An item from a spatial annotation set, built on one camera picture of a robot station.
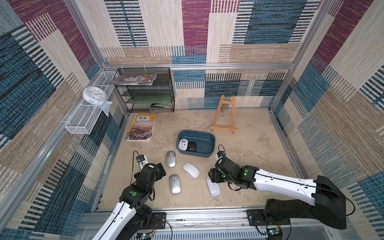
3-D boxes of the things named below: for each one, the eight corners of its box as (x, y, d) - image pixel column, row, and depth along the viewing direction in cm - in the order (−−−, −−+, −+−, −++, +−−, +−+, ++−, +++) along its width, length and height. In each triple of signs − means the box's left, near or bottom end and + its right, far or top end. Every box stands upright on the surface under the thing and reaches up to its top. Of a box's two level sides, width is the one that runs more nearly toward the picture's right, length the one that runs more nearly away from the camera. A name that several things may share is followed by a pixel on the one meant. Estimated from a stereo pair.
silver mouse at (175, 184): (171, 195, 83) (171, 194, 81) (169, 176, 90) (168, 175, 88) (182, 193, 84) (182, 191, 82) (179, 174, 91) (178, 172, 89)
